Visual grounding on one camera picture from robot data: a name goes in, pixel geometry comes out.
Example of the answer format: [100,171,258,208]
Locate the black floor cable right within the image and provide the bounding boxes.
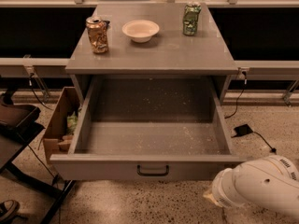
[252,131,278,155]

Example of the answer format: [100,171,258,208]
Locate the black cable left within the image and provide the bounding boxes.
[28,72,54,111]

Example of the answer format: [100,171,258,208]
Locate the brown cardboard box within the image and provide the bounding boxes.
[43,87,80,164]

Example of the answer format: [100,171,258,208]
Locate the crumpled green soda can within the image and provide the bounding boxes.
[182,2,201,35]

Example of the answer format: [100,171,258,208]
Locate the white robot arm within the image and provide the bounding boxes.
[203,155,299,219]

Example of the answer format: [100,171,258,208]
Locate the crumpled gold soda can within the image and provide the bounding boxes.
[86,16,109,54]

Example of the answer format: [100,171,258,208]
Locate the grey top drawer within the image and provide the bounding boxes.
[50,76,243,180]

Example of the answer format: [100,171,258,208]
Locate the dark cart with tray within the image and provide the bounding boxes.
[0,91,75,224]

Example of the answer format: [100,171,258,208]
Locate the grey drawer cabinet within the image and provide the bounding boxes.
[65,1,237,100]

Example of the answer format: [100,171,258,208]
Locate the green crumpled bag in box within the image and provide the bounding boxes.
[66,112,78,134]

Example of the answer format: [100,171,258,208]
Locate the metal railing bracket left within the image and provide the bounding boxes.
[23,54,50,105]

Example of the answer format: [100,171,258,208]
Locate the black top drawer handle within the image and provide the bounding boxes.
[136,165,170,177]

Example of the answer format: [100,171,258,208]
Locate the white paper bowl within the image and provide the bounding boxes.
[122,20,160,43]

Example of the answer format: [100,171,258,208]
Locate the sneaker shoe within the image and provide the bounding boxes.
[0,200,20,224]

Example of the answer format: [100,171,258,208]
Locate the black power adapter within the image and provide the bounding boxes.
[233,124,253,137]

